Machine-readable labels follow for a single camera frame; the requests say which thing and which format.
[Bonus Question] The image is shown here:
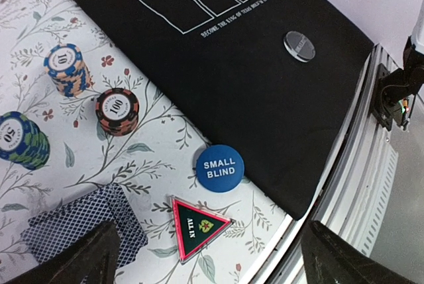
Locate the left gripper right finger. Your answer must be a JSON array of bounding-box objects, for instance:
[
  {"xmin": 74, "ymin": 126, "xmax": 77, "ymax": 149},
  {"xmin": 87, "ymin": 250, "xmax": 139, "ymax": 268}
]
[{"xmin": 301, "ymin": 220, "xmax": 412, "ymax": 283}]

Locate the triangular all in marker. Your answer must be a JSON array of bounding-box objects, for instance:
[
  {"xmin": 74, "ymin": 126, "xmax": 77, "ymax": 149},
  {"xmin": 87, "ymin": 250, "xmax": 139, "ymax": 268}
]
[{"xmin": 170, "ymin": 195, "xmax": 236, "ymax": 265}]

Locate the green blue 50 chip stack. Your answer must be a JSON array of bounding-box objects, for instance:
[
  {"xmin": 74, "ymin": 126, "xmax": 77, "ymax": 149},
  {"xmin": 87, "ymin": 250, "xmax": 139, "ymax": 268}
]
[{"xmin": 1, "ymin": 111, "xmax": 50, "ymax": 170}]

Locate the black poker mat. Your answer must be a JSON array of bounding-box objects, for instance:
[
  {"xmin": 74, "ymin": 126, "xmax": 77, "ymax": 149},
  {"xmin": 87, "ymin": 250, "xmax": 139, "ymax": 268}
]
[{"xmin": 74, "ymin": 0, "xmax": 373, "ymax": 220}]

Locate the blue small blind button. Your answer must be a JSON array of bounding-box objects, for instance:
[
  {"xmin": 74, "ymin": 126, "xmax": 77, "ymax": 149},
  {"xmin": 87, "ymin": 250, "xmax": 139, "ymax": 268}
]
[{"xmin": 195, "ymin": 144, "xmax": 244, "ymax": 193}]

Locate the front aluminium rail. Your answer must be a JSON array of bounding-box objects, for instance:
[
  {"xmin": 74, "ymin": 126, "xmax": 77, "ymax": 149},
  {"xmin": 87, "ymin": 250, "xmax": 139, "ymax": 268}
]
[{"xmin": 264, "ymin": 45, "xmax": 424, "ymax": 284}]

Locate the clear round dealer button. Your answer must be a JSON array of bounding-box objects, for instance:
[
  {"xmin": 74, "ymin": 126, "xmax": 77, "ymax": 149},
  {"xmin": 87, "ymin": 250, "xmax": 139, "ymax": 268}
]
[{"xmin": 283, "ymin": 30, "xmax": 316, "ymax": 63}]

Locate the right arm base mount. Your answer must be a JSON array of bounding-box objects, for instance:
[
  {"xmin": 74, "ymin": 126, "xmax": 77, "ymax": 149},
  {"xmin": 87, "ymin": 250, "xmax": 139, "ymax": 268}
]
[{"xmin": 370, "ymin": 36, "xmax": 423, "ymax": 131}]

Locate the black red 100 chip stack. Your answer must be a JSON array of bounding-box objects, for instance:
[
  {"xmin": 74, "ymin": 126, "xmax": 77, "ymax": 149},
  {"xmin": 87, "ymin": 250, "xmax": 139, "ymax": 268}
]
[{"xmin": 95, "ymin": 88, "xmax": 140, "ymax": 136}]

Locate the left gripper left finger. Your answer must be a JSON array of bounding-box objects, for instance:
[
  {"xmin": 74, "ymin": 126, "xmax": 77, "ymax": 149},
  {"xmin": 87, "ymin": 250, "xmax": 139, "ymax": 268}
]
[{"xmin": 9, "ymin": 222, "xmax": 120, "ymax": 283}]

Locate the blue orange 10 chip stack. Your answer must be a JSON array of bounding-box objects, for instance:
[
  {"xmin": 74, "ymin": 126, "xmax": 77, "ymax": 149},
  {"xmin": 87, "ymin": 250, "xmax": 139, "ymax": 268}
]
[{"xmin": 43, "ymin": 43, "xmax": 91, "ymax": 97}]

